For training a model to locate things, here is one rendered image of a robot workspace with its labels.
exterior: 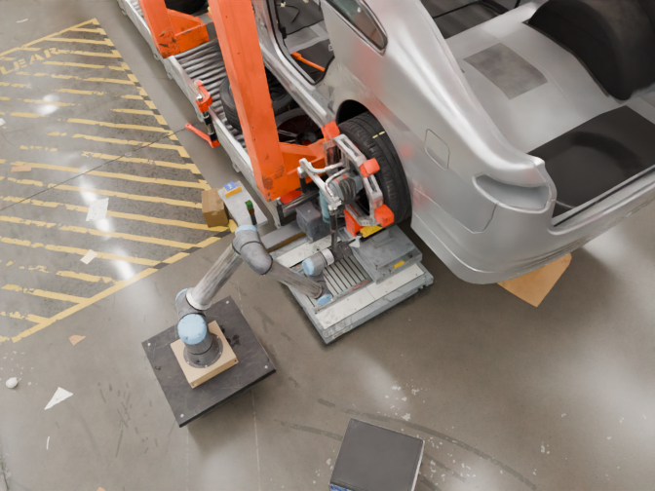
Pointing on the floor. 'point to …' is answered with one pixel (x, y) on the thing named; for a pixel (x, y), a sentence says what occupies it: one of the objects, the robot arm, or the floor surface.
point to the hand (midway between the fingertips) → (359, 236)
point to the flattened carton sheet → (537, 281)
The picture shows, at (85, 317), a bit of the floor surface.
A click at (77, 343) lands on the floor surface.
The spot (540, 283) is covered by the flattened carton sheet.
